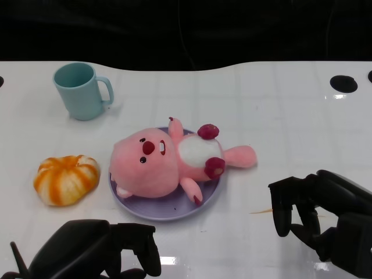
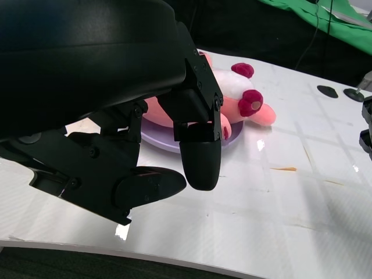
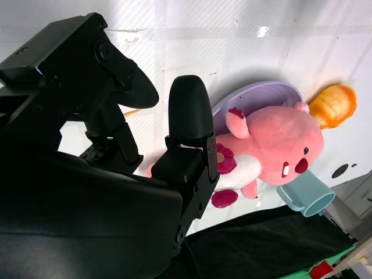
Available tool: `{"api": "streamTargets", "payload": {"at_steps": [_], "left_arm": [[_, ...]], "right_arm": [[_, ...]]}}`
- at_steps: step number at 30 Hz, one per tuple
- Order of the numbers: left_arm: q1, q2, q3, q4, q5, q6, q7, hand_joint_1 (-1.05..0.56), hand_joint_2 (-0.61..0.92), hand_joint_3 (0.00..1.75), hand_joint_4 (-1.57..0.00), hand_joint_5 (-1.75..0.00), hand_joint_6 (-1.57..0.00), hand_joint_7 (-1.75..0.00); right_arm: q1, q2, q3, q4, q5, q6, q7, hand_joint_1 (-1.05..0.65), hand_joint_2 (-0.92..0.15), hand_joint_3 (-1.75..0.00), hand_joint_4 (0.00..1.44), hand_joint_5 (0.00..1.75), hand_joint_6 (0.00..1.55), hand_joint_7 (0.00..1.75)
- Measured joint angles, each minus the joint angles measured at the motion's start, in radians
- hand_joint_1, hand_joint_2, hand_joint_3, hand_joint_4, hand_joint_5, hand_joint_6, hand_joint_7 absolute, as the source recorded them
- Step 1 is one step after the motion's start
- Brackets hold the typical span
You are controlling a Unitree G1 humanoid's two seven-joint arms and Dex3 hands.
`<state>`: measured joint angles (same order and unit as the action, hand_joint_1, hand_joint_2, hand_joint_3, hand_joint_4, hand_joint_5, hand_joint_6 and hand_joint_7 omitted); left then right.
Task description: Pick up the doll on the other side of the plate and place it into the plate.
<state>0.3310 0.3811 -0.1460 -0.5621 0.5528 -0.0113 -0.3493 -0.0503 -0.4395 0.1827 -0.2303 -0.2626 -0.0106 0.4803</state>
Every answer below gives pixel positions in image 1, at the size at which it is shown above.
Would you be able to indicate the teal plastic mug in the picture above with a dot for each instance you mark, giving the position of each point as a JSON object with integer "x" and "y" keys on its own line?
{"x": 81, "y": 98}

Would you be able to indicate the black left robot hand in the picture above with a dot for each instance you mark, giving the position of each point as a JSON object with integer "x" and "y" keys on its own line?
{"x": 78, "y": 250}

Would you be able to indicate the lavender plastic plate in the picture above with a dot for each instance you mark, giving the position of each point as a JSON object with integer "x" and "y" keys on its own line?
{"x": 162, "y": 212}

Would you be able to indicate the pink plush beaver doll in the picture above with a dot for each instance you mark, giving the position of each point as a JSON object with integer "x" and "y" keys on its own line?
{"x": 145, "y": 174}

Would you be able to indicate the orange striped pumpkin toy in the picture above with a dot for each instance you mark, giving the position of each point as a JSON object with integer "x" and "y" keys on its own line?
{"x": 65, "y": 181}

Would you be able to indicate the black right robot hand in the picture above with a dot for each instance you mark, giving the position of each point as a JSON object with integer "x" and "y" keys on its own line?
{"x": 346, "y": 200}

